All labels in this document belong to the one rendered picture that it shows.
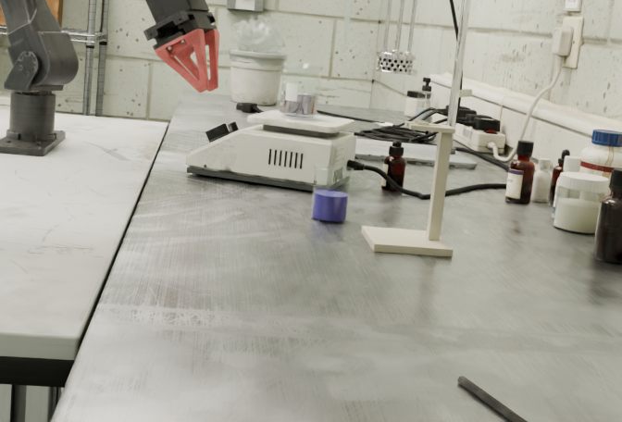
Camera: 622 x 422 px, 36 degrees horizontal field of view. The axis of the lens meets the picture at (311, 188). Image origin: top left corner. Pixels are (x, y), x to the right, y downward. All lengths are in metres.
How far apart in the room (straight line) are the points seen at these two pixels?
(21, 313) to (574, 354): 0.39
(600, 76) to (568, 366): 0.96
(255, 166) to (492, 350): 0.61
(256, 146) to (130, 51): 2.46
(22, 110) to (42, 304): 0.72
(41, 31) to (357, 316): 0.78
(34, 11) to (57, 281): 0.70
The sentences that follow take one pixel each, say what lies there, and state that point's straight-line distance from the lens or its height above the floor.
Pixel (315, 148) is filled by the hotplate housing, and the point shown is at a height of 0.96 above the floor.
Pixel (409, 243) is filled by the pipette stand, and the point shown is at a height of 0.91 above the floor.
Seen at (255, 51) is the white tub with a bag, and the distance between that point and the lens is 2.33.
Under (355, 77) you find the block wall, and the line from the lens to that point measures 3.71.
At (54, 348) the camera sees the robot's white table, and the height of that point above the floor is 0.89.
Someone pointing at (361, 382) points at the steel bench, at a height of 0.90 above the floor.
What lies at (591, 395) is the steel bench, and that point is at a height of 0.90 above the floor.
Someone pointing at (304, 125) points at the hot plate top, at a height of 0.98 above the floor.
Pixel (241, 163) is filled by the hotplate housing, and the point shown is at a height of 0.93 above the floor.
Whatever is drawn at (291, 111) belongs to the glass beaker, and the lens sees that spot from 1.26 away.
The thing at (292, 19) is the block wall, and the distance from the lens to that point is 3.68.
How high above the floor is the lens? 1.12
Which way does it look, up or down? 10 degrees down
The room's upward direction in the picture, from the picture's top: 6 degrees clockwise
